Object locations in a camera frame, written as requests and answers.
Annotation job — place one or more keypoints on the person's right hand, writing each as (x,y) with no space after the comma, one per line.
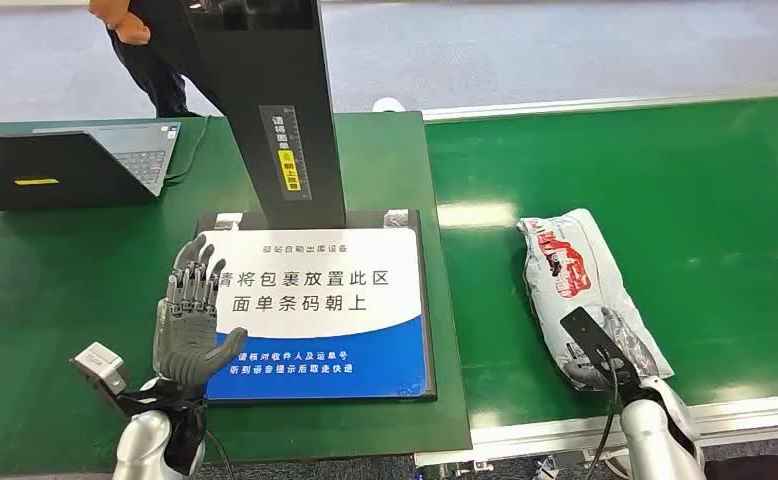
(132,30)

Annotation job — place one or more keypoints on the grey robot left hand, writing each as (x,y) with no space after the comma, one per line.
(187,344)

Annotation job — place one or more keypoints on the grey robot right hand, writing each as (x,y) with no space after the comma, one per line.
(637,354)

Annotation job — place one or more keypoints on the white plastic parcel red print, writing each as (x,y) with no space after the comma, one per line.
(584,265)

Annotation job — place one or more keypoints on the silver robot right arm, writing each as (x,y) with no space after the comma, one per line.
(654,440)

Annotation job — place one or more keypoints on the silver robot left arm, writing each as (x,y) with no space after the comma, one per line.
(138,444)

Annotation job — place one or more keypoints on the person's right forearm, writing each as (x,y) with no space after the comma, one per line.
(105,10)

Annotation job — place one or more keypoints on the green conveyor belt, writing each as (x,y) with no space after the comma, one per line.
(667,218)

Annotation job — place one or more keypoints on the person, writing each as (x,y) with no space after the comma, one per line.
(160,66)

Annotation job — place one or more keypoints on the silver tape piece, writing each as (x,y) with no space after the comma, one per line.
(226,219)
(396,217)

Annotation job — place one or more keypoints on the white blue instruction sign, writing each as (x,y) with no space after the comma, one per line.
(336,311)

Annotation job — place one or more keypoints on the black scanner column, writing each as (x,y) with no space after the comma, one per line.
(270,99)

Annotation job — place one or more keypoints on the dark grey laptop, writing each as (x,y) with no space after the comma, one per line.
(58,169)

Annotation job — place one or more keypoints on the white round object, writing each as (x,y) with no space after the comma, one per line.
(389,104)

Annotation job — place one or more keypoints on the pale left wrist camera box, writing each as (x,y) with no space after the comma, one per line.
(101,366)

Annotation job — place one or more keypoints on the black scanner base plate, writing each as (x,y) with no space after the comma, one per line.
(430,318)

